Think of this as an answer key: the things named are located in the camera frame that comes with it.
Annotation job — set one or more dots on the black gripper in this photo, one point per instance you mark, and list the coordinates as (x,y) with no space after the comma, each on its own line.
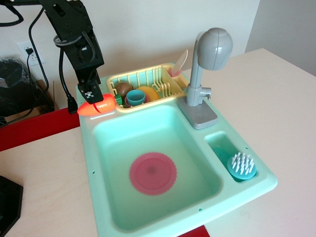
(85,57)

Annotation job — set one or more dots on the white wall outlet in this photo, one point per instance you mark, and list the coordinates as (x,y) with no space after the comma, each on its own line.
(29,53)

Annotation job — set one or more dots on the teal scrub brush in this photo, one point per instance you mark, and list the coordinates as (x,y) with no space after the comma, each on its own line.
(241,166)

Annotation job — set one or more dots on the pink toy plate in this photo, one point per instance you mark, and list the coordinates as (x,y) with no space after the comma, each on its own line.
(153,173)

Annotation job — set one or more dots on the brown toy mushroom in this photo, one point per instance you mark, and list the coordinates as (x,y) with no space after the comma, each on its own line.
(123,88)

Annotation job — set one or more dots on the black base block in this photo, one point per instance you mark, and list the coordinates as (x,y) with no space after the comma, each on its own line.
(11,196)

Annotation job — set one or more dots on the yellow toy plate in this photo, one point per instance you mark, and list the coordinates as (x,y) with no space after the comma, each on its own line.
(153,95)

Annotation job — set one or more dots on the pink toy bowl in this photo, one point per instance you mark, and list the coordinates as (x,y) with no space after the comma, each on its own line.
(145,98)

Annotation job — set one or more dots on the teal toy cup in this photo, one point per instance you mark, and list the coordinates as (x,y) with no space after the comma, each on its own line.
(135,97)

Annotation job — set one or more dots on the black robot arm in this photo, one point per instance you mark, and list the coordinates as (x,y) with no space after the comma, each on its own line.
(68,17)

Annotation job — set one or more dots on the yellow dish rack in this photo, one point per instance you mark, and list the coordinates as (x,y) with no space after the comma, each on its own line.
(156,83)

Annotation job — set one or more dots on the orange toy carrot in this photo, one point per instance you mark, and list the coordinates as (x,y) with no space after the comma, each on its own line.
(108,104)

